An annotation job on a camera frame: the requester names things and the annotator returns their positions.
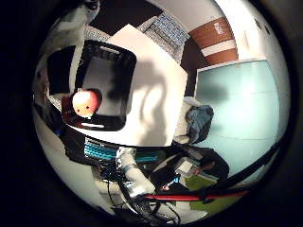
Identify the brown wooden door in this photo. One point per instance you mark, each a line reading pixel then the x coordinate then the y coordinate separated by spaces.
pixel 217 41

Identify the black tripod pole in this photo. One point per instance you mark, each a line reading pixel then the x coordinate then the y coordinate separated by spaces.
pixel 252 167

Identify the black plastic container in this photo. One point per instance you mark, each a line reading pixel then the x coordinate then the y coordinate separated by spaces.
pixel 107 78

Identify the red round plush toy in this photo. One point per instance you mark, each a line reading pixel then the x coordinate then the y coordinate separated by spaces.
pixel 85 102

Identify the teal ribbed rack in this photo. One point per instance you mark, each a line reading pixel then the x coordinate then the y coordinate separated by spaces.
pixel 104 151

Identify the blue grey jacket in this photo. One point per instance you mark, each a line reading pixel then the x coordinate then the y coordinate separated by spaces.
pixel 199 123

